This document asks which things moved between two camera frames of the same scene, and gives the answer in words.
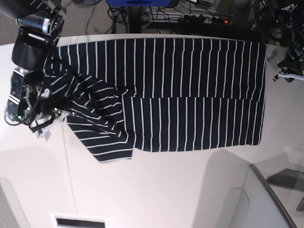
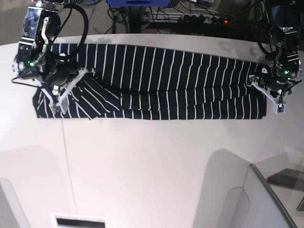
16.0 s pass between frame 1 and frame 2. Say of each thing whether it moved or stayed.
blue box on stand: stayed
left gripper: moved
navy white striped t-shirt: moved
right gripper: moved
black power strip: stayed
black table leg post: stayed
